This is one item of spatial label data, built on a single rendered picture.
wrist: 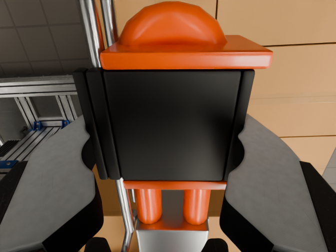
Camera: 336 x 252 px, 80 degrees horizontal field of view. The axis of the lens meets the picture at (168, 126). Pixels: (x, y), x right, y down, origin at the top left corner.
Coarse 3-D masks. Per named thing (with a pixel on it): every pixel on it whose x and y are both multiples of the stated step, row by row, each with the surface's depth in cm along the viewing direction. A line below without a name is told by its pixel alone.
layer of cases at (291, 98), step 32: (128, 0) 65; (160, 0) 65; (192, 0) 65; (224, 0) 65; (256, 0) 65; (288, 0) 64; (320, 0) 64; (224, 32) 70; (256, 32) 70; (288, 32) 69; (320, 32) 69; (288, 64) 75; (320, 64) 75; (256, 96) 82; (288, 96) 82; (320, 96) 81; (288, 128) 90; (320, 128) 89; (320, 160) 99
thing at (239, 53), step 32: (128, 64) 9; (160, 64) 9; (192, 64) 9; (224, 64) 9; (256, 64) 9; (128, 96) 9; (160, 96) 9; (192, 96) 9; (224, 96) 9; (128, 128) 10; (160, 128) 10; (192, 128) 10; (224, 128) 10; (128, 160) 12; (160, 160) 11; (192, 160) 11; (224, 160) 11
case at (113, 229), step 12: (96, 168) 51; (96, 180) 47; (108, 180) 47; (108, 192) 44; (216, 192) 43; (108, 204) 41; (132, 204) 41; (216, 204) 41; (108, 216) 39; (120, 216) 39; (216, 216) 39; (108, 228) 41; (120, 228) 41; (216, 228) 40; (108, 240) 44; (120, 240) 44; (132, 240) 43; (228, 240) 43
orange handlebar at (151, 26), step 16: (144, 16) 9; (160, 16) 9; (176, 16) 9; (192, 16) 9; (208, 16) 9; (128, 32) 10; (144, 32) 9; (160, 32) 9; (176, 32) 9; (192, 32) 9; (208, 32) 9; (144, 192) 15; (160, 192) 16; (192, 192) 15; (208, 192) 15; (144, 208) 16; (160, 208) 17; (192, 208) 16
